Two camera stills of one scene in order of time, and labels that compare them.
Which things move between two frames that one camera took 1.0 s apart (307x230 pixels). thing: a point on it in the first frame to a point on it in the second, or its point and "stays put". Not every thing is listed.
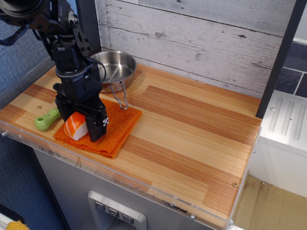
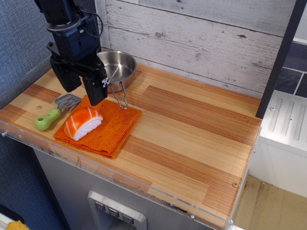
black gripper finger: (66, 110) to (69, 77)
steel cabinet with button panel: (90, 201) stays put
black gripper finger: (97, 126) to (96, 88)
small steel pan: (121, 68) stays put
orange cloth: (120, 120) stays put
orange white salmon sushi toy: (75, 125) stays put
